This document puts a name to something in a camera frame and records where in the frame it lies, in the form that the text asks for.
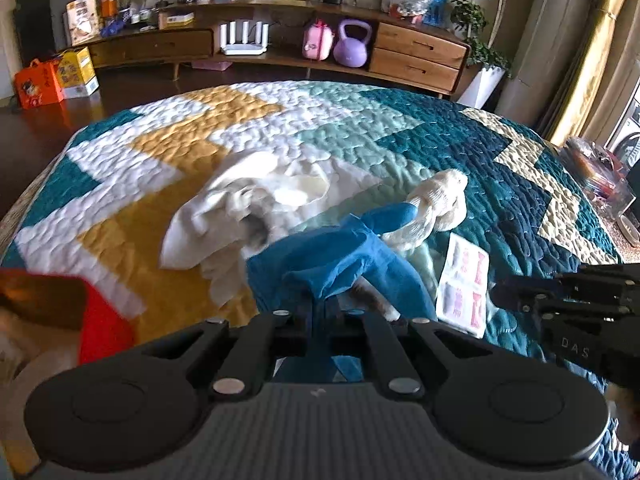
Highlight purple kettlebell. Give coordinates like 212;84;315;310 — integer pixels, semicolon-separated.
333;18;372;68

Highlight red square tin box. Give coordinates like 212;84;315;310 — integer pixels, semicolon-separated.
1;269;136;385

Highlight pink toy case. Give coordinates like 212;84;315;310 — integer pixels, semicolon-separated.
302;20;334;61

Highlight orange gift bag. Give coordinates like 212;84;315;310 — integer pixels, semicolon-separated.
14;60;64;110

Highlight white crumpled cloth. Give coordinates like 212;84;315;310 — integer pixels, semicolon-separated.
160;150;380;306

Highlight cream knitted sock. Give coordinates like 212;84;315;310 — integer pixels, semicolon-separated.
382;169;469;252

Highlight black mini fridge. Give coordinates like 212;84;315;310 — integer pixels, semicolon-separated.
13;0;70;66

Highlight quilted zigzag blanket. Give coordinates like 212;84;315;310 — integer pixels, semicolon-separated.
0;79;640;480

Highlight white wifi router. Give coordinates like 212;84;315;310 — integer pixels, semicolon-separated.
218;21;269;56

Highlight yellow cardboard box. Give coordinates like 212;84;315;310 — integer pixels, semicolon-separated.
56;47;99;100

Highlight wooden tv console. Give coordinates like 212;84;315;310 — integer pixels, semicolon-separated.
85;0;471;96

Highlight tall green potted plant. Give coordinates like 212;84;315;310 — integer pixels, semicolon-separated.
450;0;511;108

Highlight white product box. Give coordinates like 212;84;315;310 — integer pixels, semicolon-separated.
65;0;100;47

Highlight blue rubber glove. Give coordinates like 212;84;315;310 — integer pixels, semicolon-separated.
244;201;440;386

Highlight pink wet wipe packets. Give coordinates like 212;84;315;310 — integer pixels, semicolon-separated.
436;233;489;338

